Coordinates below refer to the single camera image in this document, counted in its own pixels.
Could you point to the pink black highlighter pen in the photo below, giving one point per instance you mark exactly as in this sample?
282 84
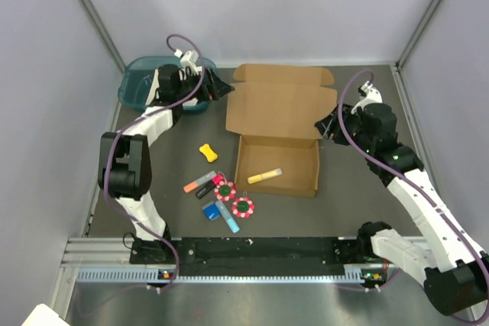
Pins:
209 186

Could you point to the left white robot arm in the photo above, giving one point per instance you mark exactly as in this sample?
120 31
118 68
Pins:
125 172

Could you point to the brown cardboard box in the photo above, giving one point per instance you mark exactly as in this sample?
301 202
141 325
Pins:
273 110

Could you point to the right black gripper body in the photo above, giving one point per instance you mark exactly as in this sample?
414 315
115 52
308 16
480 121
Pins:
352 123

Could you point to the yellow highlighter pen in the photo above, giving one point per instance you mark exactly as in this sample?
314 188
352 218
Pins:
264 176

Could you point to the light blue highlighter pen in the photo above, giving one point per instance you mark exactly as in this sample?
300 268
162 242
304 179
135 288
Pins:
229 220

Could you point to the teal plastic bin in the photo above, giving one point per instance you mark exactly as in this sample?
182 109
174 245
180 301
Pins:
138 77

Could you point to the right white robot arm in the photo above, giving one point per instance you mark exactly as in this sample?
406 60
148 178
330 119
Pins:
452 269

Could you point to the yellow bone-shaped eraser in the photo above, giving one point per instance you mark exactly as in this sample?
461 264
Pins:
210 155

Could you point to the pink green flower keychain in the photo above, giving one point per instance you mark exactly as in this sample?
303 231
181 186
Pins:
224 189

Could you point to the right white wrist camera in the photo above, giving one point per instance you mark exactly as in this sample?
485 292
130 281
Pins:
368 94

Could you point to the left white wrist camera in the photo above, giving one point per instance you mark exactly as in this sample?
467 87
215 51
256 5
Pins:
188 60

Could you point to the white box corner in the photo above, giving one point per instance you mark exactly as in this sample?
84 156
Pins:
43 315

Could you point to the white paper sheet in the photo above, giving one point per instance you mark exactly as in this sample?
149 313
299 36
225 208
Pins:
153 88

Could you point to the orange highlighter pen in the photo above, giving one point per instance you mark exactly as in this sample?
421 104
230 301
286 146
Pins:
199 182

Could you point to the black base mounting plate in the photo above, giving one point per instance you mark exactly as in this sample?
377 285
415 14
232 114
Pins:
226 251

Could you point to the aluminium frame rail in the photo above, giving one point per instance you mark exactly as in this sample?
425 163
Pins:
96 252

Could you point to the blue rectangular eraser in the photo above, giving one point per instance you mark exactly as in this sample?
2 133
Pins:
211 211

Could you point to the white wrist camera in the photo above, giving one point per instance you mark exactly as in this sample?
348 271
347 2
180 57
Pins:
188 60
368 94

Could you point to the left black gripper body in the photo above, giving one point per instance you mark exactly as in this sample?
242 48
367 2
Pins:
206 91

